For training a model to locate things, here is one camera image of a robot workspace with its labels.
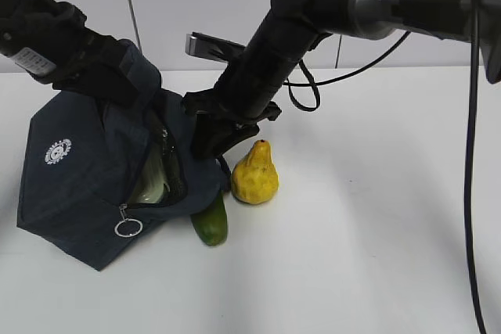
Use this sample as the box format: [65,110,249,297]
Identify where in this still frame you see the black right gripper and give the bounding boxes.
[182,89,281,160]

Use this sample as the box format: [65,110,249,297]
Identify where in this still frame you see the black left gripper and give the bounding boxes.
[1,0,139,108]

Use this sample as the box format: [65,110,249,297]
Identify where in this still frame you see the yellow pear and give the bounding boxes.
[231,139,279,205]

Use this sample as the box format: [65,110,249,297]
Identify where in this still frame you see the dark blue lunch bag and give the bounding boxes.
[16,40,230,270]

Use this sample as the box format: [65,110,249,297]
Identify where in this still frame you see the green lid glass food container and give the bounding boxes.
[128,144,170,204]

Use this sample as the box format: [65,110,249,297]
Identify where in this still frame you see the green cucumber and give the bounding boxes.
[190,192,229,247]

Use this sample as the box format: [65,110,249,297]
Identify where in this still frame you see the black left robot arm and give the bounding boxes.
[1,0,139,106]

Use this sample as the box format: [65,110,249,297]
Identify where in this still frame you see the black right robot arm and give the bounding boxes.
[183,0,500,158]

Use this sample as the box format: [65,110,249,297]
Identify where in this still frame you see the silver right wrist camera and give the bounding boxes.
[185,32,245,63]

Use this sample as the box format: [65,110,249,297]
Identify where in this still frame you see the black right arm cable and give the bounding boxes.
[283,0,490,334]

